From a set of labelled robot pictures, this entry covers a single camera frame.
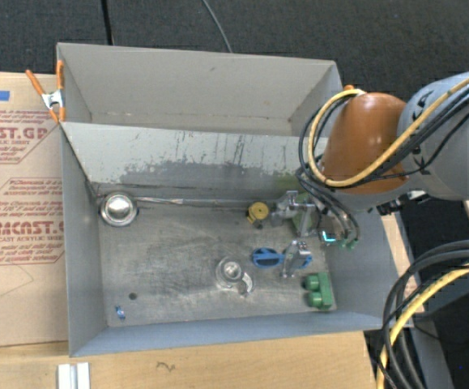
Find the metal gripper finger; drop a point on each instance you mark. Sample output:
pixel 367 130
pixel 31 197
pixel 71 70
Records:
pixel 286 213
pixel 295 257

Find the yellow round object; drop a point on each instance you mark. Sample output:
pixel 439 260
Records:
pixel 258 211

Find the blue sunglasses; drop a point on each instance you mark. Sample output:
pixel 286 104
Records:
pixel 264 257

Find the green toy block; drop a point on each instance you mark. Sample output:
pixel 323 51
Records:
pixel 318 292

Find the clear glass lid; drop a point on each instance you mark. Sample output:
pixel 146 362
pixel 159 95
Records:
pixel 231 274

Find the grey metal bin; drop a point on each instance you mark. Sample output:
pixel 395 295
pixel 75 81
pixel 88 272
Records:
pixel 177 257

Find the silver metal ladle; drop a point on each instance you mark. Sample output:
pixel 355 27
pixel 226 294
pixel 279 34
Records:
pixel 117 210

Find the small blue object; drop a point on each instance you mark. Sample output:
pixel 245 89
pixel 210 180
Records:
pixel 120 313

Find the brown cardboard board red print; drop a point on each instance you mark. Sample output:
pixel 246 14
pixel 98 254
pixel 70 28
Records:
pixel 19 290

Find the black cylinder on white bracket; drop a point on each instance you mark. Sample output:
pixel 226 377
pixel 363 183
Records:
pixel 388 208

